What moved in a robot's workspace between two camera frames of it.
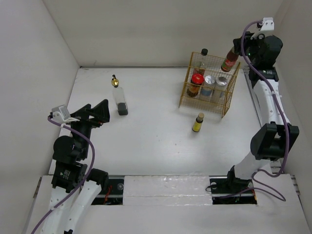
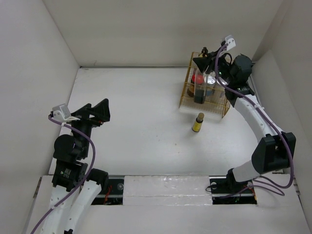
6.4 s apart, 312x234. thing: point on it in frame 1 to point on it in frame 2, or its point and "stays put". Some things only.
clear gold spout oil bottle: [120, 96] to [200, 81]
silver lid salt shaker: [208, 87] stays put
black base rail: [221, 193] stays put
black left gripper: [100, 111] stays put
